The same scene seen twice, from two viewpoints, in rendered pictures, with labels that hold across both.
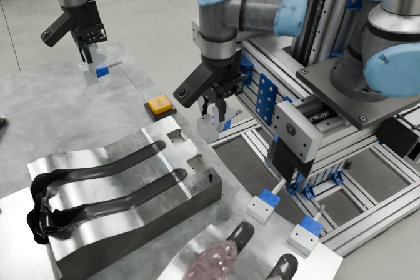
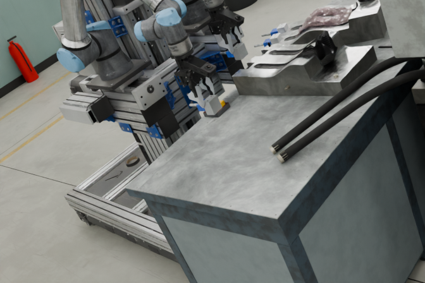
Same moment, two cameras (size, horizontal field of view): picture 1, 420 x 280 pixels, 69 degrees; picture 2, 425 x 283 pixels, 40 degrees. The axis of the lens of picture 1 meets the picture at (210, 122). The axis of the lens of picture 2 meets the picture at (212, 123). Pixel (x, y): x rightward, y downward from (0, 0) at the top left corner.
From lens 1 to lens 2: 252 cm
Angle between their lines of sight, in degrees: 76
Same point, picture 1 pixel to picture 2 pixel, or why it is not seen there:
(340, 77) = (202, 12)
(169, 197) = (287, 47)
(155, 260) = not seen: hidden behind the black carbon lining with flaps
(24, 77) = (212, 191)
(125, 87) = (198, 138)
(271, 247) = (291, 32)
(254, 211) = (277, 35)
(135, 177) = (283, 59)
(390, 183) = not seen: hidden behind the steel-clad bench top
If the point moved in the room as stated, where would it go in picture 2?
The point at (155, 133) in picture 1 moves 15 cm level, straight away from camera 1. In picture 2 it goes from (249, 71) to (219, 90)
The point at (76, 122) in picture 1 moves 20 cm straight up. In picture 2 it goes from (251, 128) to (231, 81)
